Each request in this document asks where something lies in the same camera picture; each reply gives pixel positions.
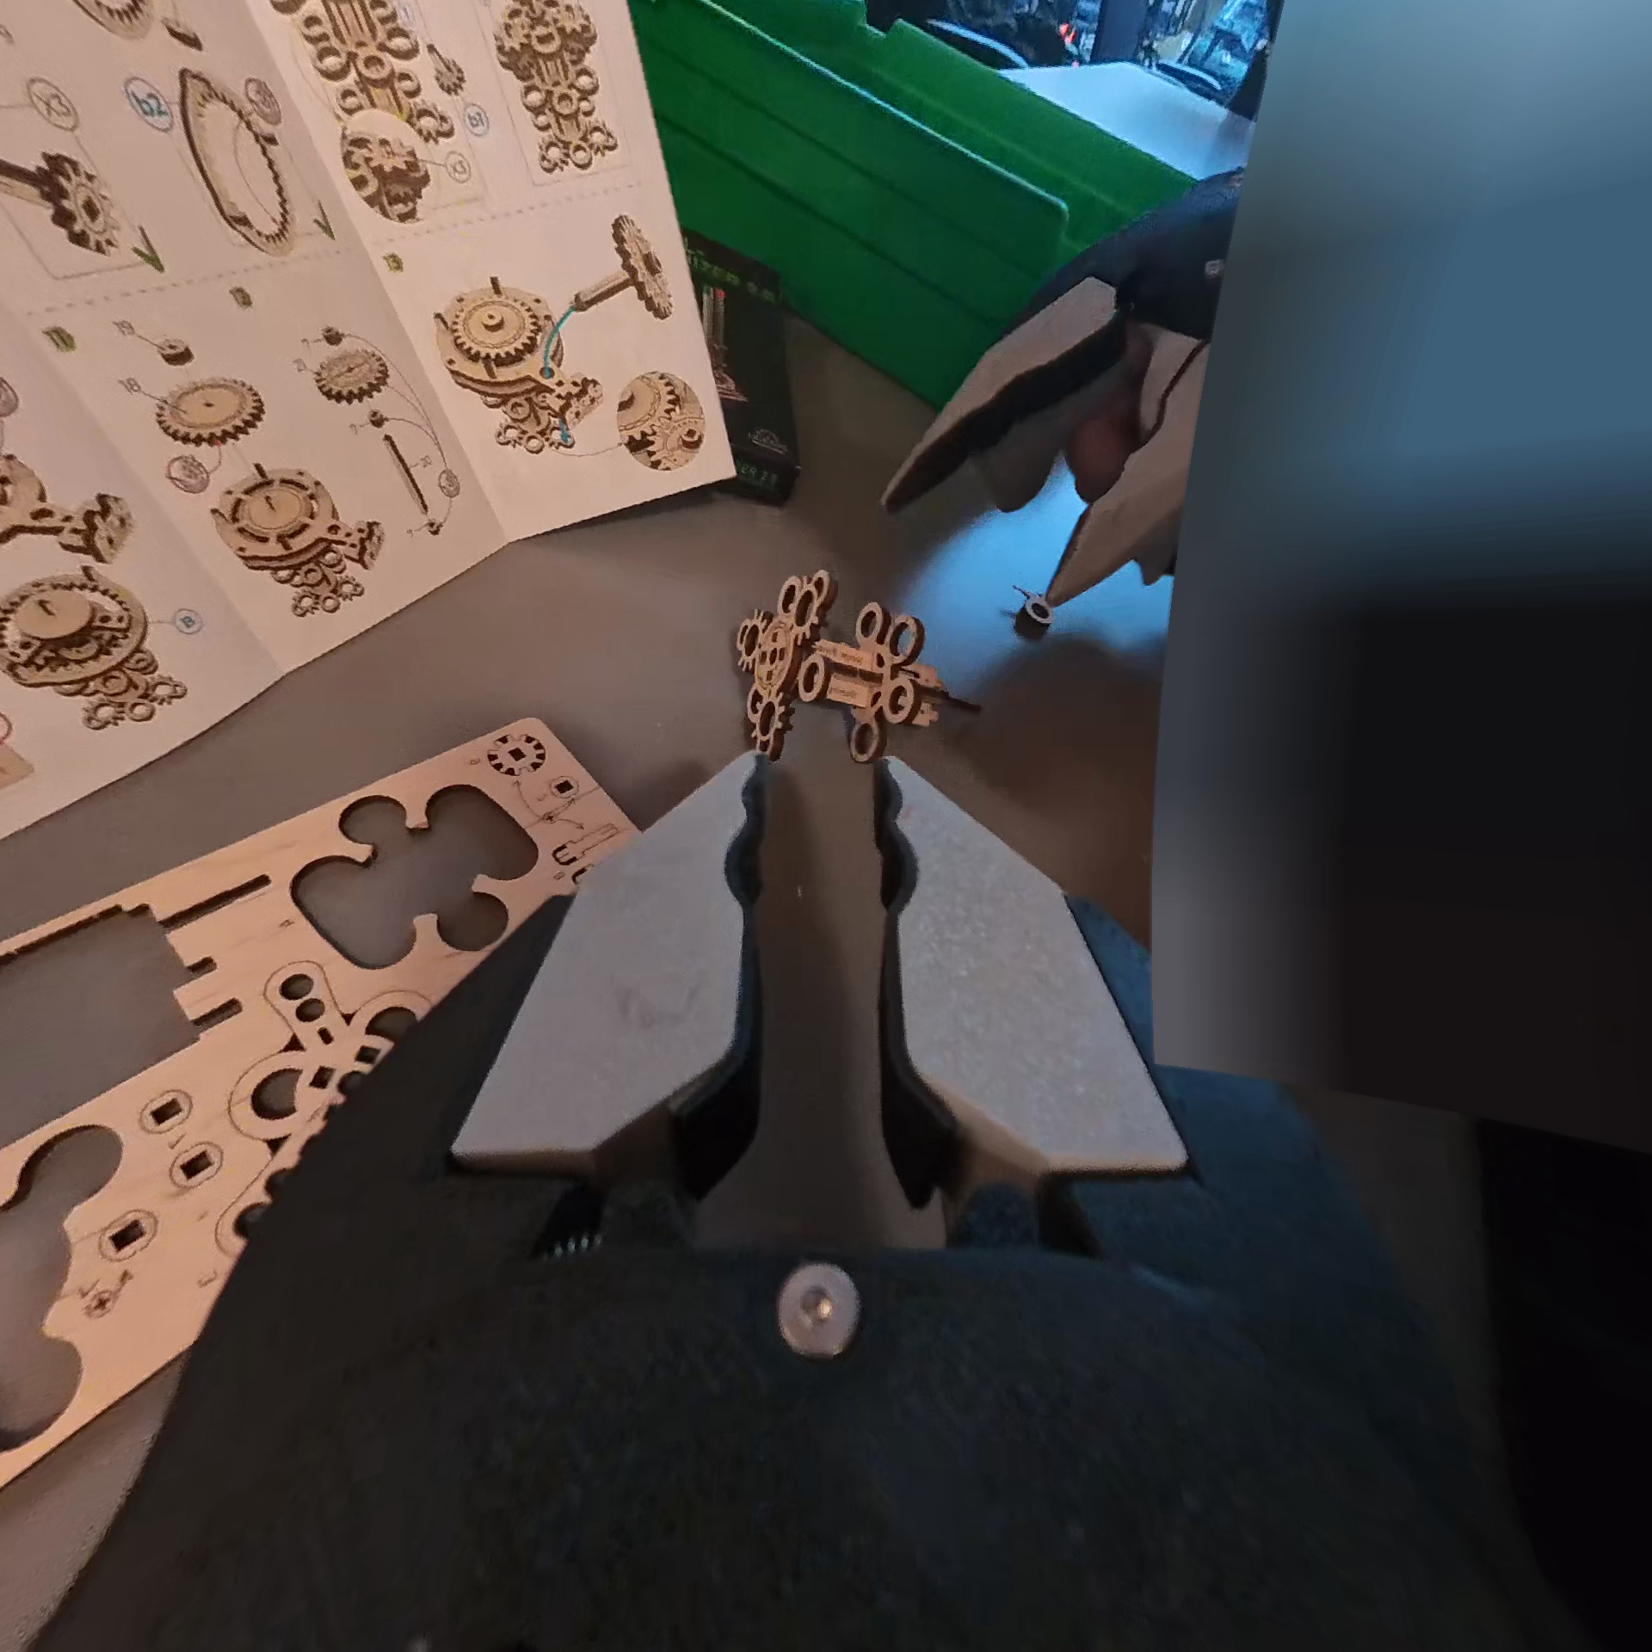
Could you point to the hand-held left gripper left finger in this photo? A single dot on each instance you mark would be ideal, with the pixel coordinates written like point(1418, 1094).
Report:
point(619, 1019)

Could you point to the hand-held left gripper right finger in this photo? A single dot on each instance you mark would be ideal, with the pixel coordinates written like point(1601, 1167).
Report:
point(1019, 1019)

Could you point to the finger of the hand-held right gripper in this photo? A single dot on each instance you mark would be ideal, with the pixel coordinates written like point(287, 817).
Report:
point(1019, 362)
point(1148, 516)

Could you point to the wooden gear model assembly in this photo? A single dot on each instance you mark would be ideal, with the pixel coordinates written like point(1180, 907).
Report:
point(845, 671)

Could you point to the black model kit box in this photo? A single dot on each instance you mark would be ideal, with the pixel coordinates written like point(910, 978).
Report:
point(755, 388)

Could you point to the laser-cut wooden parts sheet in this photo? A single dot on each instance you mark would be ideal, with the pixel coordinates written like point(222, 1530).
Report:
point(155, 903)

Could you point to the large green plastic bin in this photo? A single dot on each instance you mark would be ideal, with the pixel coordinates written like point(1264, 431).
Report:
point(877, 193)

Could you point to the folded paper instruction booklet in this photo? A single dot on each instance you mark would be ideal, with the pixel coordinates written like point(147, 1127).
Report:
point(257, 323)

